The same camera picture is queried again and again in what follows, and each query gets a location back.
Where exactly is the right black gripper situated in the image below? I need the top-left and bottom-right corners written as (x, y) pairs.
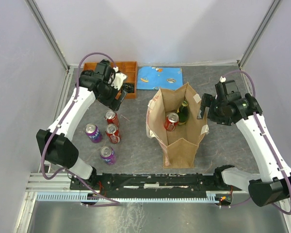
top-left (196, 93), bottom-right (232, 127)

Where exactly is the red coke can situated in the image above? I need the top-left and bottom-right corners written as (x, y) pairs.
top-left (105, 124), bottom-right (121, 144)
top-left (164, 112), bottom-right (179, 132)
top-left (104, 110), bottom-right (119, 127)

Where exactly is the green glass bottle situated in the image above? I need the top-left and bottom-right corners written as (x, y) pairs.
top-left (176, 100), bottom-right (189, 125)

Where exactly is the red coke can front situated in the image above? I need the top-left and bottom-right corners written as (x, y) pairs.
top-left (105, 124), bottom-right (121, 144)

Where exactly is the brown canvas tote bag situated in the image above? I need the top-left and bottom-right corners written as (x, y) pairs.
top-left (146, 83), bottom-right (209, 168)

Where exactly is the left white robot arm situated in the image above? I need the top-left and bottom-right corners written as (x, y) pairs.
top-left (36, 60), bottom-right (127, 189)

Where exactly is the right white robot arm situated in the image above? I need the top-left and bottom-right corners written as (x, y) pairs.
top-left (197, 77), bottom-right (291, 207)

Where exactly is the dark rolled sock right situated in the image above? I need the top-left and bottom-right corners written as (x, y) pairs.
top-left (122, 83), bottom-right (134, 93)

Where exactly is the blue patterned cloth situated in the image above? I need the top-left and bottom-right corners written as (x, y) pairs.
top-left (136, 66), bottom-right (183, 90)

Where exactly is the purple fanta can left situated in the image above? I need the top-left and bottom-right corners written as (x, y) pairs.
top-left (85, 124), bottom-right (103, 143)

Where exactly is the purple fanta can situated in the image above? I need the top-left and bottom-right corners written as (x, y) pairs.
top-left (100, 146), bottom-right (116, 165)
top-left (85, 124), bottom-right (103, 143)

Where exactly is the purple fanta can front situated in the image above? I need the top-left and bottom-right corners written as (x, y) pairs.
top-left (100, 146), bottom-right (116, 165)

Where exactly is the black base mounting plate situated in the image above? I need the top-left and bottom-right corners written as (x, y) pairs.
top-left (70, 172), bottom-right (243, 199)

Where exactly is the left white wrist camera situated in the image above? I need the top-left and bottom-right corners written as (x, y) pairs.
top-left (111, 67), bottom-right (128, 90)

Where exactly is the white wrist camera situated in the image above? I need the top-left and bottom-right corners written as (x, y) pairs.
top-left (111, 67), bottom-right (128, 90)
top-left (219, 76), bottom-right (226, 83)

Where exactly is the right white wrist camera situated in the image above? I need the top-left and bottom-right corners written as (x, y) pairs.
top-left (219, 76), bottom-right (226, 83)

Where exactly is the light blue cable duct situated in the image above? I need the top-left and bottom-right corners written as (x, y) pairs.
top-left (36, 191), bottom-right (230, 203)

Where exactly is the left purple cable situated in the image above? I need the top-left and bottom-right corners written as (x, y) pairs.
top-left (41, 51), bottom-right (122, 208)

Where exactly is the right aluminium corner post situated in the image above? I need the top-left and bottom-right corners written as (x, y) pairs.
top-left (238, 0), bottom-right (282, 69)

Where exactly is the aluminium corner post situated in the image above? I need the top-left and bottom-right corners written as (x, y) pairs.
top-left (238, 0), bottom-right (282, 69)
top-left (25, 0), bottom-right (70, 70)

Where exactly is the left aluminium corner post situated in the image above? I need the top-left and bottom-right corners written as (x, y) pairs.
top-left (25, 0), bottom-right (70, 70)

